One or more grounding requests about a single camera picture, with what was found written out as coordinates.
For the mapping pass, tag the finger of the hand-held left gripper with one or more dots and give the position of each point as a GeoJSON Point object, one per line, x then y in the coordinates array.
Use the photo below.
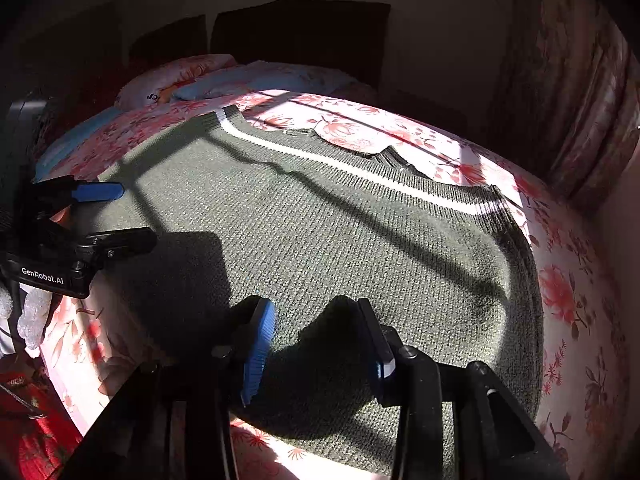
{"type": "Point", "coordinates": [97, 191]}
{"type": "Point", "coordinates": [125, 242]}

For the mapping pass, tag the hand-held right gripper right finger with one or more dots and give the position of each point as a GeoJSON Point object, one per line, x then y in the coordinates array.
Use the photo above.
{"type": "Point", "coordinates": [381, 362]}

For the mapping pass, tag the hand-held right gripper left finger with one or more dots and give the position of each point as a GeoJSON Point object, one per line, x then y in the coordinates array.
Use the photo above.
{"type": "Point", "coordinates": [257, 350]}

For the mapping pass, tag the green knit sweater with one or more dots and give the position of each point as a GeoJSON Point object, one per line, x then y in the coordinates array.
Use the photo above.
{"type": "Point", "coordinates": [325, 240]}

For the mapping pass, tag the person's left hand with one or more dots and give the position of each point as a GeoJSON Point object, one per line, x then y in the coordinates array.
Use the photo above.
{"type": "Point", "coordinates": [32, 315]}

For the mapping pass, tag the small light blue cushion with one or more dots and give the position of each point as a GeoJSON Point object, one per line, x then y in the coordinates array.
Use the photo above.
{"type": "Point", "coordinates": [70, 145]}

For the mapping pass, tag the floral cartoon pillow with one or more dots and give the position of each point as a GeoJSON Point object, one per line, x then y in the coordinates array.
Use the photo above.
{"type": "Point", "coordinates": [150, 85]}

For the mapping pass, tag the small dark wooden headboard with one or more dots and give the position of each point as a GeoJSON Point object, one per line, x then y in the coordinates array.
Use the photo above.
{"type": "Point", "coordinates": [170, 37]}

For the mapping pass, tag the person's red floral clothing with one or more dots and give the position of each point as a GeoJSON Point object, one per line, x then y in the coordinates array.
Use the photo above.
{"type": "Point", "coordinates": [30, 445]}

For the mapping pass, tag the blue cartoon pillow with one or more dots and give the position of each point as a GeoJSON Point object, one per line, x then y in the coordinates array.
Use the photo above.
{"type": "Point", "coordinates": [260, 80]}

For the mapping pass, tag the pink floral bed quilt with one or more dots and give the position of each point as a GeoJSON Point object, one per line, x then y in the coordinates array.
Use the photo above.
{"type": "Point", "coordinates": [565, 280]}

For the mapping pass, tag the large dark wooden headboard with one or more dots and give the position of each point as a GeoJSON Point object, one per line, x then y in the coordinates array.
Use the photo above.
{"type": "Point", "coordinates": [300, 35]}

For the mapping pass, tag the floral curtain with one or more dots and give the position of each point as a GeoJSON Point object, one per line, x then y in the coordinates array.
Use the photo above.
{"type": "Point", "coordinates": [575, 110]}

